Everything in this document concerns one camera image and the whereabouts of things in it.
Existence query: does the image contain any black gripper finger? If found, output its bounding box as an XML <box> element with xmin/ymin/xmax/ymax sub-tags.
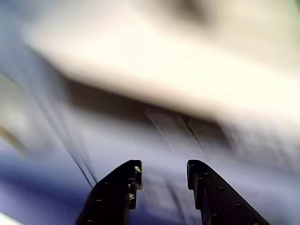
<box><xmin>187</xmin><ymin>159</ymin><xmax>270</xmax><ymax>225</ymax></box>
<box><xmin>75</xmin><ymin>159</ymin><xmax>143</xmax><ymax>225</ymax></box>

